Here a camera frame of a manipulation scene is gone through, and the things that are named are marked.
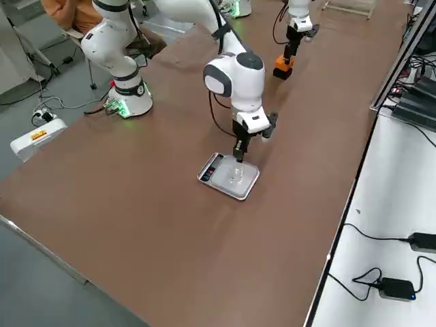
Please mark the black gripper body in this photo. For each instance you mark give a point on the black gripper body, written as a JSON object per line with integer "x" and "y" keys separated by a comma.
{"x": 240, "y": 131}
{"x": 293, "y": 35}

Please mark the orange button box lid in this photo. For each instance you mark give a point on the orange button box lid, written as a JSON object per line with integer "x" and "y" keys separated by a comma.
{"x": 285, "y": 63}

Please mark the clear measuring cup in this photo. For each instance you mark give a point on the clear measuring cup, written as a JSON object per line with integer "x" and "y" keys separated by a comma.
{"x": 236, "y": 175}

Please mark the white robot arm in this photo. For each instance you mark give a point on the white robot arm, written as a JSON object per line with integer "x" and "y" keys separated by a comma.
{"x": 109, "y": 51}
{"x": 299, "y": 13}

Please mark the white electronic scale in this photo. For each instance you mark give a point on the white electronic scale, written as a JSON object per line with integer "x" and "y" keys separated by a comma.
{"x": 218, "y": 184}

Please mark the white box with yellow label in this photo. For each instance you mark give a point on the white box with yellow label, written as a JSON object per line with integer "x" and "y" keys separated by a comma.
{"x": 37, "y": 138}

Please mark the small red circuit board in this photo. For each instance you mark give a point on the small red circuit board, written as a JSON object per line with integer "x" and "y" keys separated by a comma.
{"x": 396, "y": 91}

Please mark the green circuit board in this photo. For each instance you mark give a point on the green circuit board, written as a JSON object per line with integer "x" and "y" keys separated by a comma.
{"x": 114, "y": 106}

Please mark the black finned power supply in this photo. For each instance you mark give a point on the black finned power supply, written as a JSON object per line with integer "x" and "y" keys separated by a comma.
{"x": 413, "y": 114}
{"x": 420, "y": 89}

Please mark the white side table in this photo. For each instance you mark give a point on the white side table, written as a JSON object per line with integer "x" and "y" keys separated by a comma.
{"x": 391, "y": 204}

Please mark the white power strip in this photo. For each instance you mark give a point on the white power strip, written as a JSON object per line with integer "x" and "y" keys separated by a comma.
{"x": 44, "y": 116}

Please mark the black power adapter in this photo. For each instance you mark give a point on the black power adapter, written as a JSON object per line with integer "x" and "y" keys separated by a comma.
{"x": 424, "y": 242}

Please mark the person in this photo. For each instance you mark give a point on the person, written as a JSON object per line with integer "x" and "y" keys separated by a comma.
{"x": 68, "y": 13}

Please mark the black adapter with blue light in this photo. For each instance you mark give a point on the black adapter with blue light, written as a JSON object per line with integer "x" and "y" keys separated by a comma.
{"x": 396, "y": 289}

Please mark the grey cabinet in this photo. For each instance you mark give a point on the grey cabinet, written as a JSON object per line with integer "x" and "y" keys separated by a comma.
{"x": 13, "y": 51}

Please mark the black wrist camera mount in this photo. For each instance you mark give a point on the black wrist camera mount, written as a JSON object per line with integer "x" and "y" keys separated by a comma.
{"x": 270, "y": 126}
{"x": 312, "y": 31}

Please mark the aluminium frame post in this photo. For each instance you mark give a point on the aluminium frame post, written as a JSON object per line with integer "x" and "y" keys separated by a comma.
{"x": 402, "y": 54}

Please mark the metal frame chair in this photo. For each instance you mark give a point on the metal frame chair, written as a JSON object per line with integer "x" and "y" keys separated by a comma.
{"x": 91, "y": 73}

